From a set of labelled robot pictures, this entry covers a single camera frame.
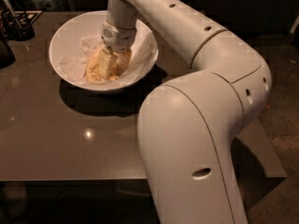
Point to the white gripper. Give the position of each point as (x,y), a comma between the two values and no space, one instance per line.
(119,36)

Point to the yellow banana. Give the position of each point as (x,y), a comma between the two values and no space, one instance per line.
(95,70)
(121,64)

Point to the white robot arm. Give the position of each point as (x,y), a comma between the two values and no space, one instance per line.
(186,126)

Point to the white ceramic bowl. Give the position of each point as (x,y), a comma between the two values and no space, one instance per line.
(66,41)

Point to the white paper napkin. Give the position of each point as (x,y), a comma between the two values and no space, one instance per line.
(144,55)

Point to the dark round container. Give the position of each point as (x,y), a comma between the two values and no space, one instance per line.
(7,57)

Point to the white stick in holder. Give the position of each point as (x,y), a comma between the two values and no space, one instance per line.
(12,12)

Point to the black wire pen holder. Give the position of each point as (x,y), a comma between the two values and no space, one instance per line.
(17,27)

